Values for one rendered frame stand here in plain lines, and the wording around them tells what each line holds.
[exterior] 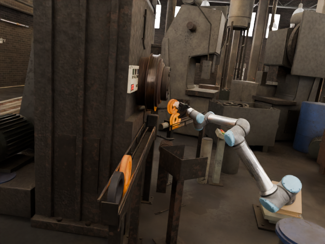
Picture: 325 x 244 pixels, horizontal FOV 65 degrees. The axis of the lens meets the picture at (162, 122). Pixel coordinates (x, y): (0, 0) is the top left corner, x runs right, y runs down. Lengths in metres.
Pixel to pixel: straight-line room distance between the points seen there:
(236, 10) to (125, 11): 9.35
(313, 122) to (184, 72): 2.38
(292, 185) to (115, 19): 1.79
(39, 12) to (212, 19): 3.39
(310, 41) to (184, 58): 2.22
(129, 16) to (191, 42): 3.17
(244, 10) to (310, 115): 6.63
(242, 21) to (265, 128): 6.83
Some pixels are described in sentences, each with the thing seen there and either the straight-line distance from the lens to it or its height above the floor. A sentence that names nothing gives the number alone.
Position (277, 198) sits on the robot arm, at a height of 0.34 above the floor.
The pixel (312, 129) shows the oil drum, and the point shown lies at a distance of 5.11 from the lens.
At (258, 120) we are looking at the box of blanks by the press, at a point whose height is 0.54.
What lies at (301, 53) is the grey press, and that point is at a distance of 5.27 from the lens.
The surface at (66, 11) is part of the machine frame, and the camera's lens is 1.86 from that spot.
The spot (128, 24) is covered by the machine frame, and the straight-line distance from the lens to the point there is 1.73.
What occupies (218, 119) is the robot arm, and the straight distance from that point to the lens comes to 2.43.
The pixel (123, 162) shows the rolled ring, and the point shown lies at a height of 0.76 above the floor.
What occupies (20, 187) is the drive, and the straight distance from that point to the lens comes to 2.30.
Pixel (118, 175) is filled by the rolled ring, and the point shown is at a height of 0.76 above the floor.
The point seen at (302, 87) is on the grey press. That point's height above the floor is 1.12.
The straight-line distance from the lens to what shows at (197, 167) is 1.65.
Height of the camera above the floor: 1.25
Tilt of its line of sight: 12 degrees down
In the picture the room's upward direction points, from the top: 6 degrees clockwise
